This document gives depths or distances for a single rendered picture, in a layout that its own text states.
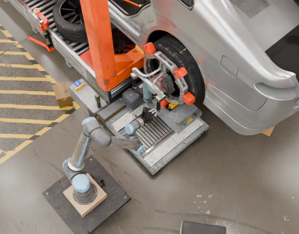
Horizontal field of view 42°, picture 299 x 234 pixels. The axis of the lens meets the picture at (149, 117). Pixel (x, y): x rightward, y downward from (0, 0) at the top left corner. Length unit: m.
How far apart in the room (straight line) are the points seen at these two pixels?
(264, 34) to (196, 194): 1.73
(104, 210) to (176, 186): 0.82
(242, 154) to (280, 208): 0.67
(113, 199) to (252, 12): 2.26
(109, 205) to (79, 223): 0.31
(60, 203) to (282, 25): 2.76
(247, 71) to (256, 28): 1.18
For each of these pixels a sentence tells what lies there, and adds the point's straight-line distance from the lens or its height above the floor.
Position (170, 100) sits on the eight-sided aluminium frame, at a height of 0.64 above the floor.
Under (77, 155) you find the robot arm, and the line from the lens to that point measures 3.40.
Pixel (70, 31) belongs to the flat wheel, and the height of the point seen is 0.46.
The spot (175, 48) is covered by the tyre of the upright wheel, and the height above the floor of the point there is 1.18.
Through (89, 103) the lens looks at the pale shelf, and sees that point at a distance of 4.08.
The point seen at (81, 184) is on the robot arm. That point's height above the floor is 0.63.
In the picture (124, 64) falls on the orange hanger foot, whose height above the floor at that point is 0.73.
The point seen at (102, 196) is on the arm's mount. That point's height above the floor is 0.37.
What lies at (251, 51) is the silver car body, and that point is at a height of 1.68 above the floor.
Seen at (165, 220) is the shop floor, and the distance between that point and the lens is 4.00.
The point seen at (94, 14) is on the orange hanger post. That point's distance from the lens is 3.21.
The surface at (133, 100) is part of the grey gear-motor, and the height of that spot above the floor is 0.41.
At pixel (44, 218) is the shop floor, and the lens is 4.14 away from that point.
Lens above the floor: 3.85
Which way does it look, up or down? 59 degrees down
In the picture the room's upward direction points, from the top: straight up
